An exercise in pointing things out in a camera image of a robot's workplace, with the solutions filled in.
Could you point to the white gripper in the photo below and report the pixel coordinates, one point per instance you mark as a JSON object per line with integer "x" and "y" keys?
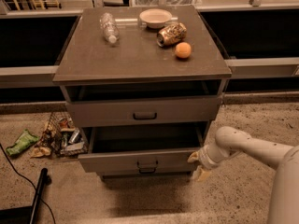
{"x": 204, "y": 159}

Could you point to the crushed gold can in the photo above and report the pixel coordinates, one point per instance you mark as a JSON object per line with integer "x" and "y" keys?
{"x": 171, "y": 34}

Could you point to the white bowl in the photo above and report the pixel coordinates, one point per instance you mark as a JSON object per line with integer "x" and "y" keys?
{"x": 155, "y": 18}

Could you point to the orange fruit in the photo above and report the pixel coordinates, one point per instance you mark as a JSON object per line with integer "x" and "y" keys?
{"x": 183, "y": 50}

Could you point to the grey top drawer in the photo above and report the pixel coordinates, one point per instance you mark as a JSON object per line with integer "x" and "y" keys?
{"x": 143, "y": 111}

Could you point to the black stand leg left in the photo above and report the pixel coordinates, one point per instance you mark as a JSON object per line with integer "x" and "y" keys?
{"x": 26, "y": 214}

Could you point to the clear plastic water bottle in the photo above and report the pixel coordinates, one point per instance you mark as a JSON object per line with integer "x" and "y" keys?
{"x": 109, "y": 28}

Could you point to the green snack bag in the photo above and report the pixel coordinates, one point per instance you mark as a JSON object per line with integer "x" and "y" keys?
{"x": 24, "y": 141}

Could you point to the grey drawer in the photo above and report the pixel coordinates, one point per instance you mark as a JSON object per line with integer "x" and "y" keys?
{"x": 153, "y": 148}
{"x": 143, "y": 111}
{"x": 104, "y": 176}

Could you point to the grey drawer cabinet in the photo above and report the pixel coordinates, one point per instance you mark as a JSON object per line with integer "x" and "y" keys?
{"x": 137, "y": 68}

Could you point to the crumpled tan wrapper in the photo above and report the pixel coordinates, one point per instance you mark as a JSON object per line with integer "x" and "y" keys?
{"x": 39, "y": 152}

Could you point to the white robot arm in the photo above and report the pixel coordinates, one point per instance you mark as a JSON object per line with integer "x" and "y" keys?
{"x": 284, "y": 159}

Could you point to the wire basket with trash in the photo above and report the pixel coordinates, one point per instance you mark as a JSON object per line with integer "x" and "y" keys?
{"x": 62, "y": 136}

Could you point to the grey bottom drawer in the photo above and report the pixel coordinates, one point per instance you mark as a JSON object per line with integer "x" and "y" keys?
{"x": 104, "y": 176}

